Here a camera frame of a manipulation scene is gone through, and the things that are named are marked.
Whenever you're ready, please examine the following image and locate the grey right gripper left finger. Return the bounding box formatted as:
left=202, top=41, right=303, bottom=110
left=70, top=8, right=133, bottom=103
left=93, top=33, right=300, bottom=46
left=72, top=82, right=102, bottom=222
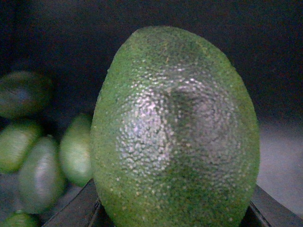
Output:
left=44, top=180, right=107, bottom=227

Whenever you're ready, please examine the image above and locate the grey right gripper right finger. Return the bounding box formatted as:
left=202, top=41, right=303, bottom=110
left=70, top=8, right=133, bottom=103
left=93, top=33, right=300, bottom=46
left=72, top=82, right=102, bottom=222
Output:
left=246, top=185, right=303, bottom=227

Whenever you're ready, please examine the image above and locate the green avocado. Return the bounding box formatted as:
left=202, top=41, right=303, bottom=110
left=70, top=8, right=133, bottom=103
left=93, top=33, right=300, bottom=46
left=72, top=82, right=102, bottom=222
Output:
left=18, top=136, right=66, bottom=214
left=59, top=113, right=92, bottom=187
left=91, top=26, right=260, bottom=227
left=0, top=121, right=43, bottom=174
left=0, top=71, right=53, bottom=119

